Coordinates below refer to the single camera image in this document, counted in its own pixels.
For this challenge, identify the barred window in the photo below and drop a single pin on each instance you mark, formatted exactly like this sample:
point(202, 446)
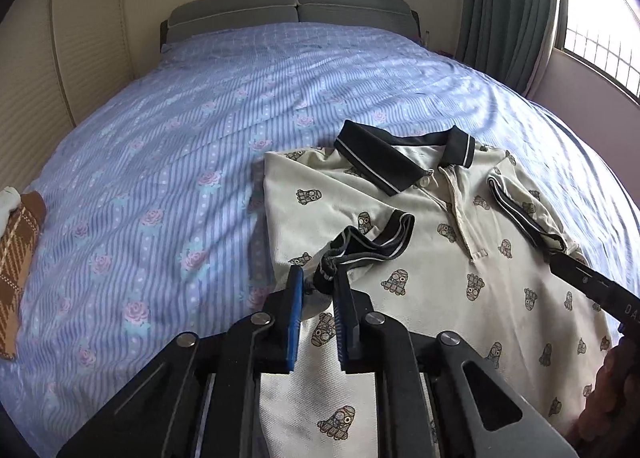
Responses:
point(605, 33)

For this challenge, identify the cream printed polo shirt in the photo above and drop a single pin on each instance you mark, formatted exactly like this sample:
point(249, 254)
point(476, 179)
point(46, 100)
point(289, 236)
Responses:
point(425, 258)

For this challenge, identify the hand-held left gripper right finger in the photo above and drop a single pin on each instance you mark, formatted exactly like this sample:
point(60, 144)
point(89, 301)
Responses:
point(342, 323)

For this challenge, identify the blue floral striped blanket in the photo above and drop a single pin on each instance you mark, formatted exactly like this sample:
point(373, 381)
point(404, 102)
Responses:
point(175, 138)

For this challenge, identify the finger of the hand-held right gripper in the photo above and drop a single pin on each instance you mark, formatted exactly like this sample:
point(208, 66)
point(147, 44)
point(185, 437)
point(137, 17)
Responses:
point(575, 275)

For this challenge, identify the person's right hand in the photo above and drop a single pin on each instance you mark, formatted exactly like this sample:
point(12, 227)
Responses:
point(612, 388)

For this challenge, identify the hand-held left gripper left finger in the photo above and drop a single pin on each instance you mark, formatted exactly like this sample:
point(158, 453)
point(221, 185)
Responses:
point(296, 318)

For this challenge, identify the white louvered wardrobe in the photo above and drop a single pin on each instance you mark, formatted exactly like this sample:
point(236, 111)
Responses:
point(45, 53)

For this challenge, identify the grey headboard cushion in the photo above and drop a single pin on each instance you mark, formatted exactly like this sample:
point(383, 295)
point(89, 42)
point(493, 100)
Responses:
point(355, 8)
point(230, 13)

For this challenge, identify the teal window curtain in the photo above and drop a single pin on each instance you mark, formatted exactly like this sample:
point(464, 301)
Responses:
point(505, 3)

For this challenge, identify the brown plaid folded garment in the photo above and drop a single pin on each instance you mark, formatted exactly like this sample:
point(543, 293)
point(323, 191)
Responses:
point(17, 268)

